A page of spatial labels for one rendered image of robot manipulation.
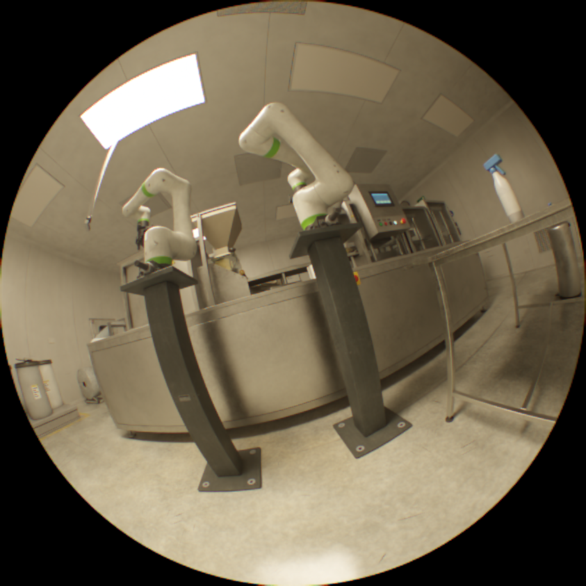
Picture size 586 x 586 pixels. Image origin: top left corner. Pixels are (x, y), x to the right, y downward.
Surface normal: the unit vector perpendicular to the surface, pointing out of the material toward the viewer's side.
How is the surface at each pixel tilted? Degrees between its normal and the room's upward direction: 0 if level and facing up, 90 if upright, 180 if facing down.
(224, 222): 114
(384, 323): 90
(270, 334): 90
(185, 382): 90
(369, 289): 90
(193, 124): 180
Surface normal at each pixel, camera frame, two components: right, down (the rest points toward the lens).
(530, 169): -0.95, 0.26
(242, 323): 0.12, -0.11
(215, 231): 0.22, 0.28
